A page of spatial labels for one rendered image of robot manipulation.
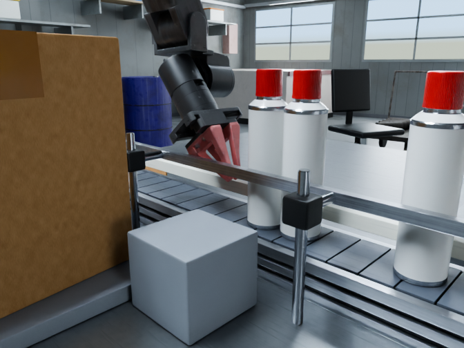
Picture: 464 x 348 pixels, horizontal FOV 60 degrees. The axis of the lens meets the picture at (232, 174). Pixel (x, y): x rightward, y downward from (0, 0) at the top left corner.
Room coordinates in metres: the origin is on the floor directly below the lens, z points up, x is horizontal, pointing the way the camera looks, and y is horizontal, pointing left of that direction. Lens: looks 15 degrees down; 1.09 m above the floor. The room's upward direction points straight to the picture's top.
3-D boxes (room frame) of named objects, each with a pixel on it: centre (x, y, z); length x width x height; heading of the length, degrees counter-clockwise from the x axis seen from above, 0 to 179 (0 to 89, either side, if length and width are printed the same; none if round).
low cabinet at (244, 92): (8.49, -0.59, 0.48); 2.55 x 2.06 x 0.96; 52
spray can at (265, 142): (0.52, -0.05, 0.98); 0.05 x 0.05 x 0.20
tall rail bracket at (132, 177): (0.60, 0.13, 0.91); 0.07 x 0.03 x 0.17; 136
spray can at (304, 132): (0.48, -0.09, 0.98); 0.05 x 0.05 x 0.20
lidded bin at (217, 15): (8.99, 0.43, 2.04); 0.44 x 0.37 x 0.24; 142
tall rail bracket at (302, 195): (0.39, -0.08, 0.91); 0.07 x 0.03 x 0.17; 136
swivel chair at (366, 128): (3.62, -1.18, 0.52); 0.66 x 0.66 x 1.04
